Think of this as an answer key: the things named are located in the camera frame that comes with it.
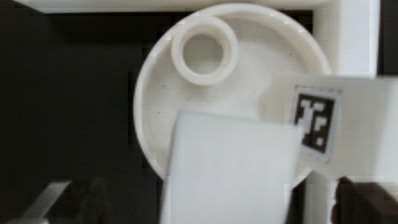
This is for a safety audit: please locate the white round stool seat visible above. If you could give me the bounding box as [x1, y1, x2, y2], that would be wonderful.
[133, 3, 331, 175]

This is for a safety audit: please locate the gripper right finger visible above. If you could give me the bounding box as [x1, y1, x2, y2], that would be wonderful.
[331, 177, 398, 224]

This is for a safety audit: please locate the white U-shaped fence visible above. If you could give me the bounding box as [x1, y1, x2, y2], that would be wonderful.
[16, 0, 384, 224]

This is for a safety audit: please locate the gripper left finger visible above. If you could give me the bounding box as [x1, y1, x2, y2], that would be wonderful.
[16, 176, 114, 224]

